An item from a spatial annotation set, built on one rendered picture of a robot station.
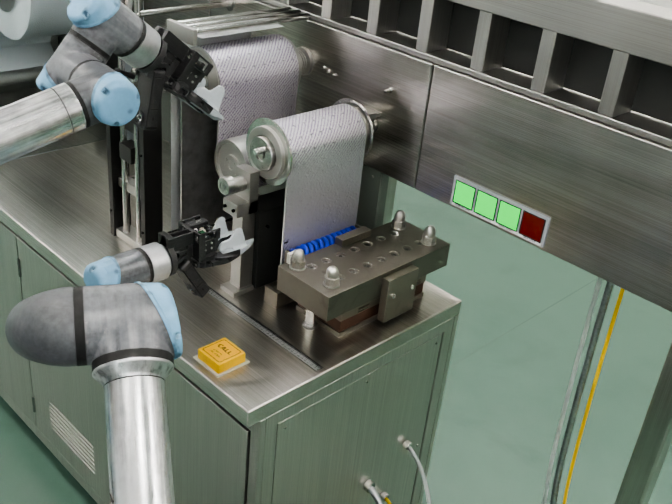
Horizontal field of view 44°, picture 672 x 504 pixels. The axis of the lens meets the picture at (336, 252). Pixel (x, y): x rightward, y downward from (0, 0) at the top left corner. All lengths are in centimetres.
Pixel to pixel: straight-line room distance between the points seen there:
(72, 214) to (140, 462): 122
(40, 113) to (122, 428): 47
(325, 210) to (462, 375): 154
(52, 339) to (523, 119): 101
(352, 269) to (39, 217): 88
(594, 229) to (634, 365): 197
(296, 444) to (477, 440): 133
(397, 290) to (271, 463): 46
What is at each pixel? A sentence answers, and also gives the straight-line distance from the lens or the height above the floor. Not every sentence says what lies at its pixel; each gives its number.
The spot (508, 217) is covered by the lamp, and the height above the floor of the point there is 118.
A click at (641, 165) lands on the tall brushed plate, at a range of 164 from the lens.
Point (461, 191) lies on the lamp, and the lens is 187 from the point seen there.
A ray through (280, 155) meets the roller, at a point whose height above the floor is 126.
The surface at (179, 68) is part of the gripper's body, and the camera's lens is 155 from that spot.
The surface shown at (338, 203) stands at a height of 111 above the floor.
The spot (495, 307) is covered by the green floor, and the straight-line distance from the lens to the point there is 377.
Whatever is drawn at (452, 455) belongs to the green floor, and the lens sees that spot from 295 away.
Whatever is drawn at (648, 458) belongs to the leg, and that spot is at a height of 68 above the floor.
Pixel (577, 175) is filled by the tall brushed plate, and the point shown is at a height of 133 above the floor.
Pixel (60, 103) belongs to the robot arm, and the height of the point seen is 150.
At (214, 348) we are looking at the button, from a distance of 173.
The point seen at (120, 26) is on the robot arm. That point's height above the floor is 157.
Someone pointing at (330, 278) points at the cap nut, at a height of 105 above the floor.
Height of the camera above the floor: 195
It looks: 29 degrees down
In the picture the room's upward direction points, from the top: 6 degrees clockwise
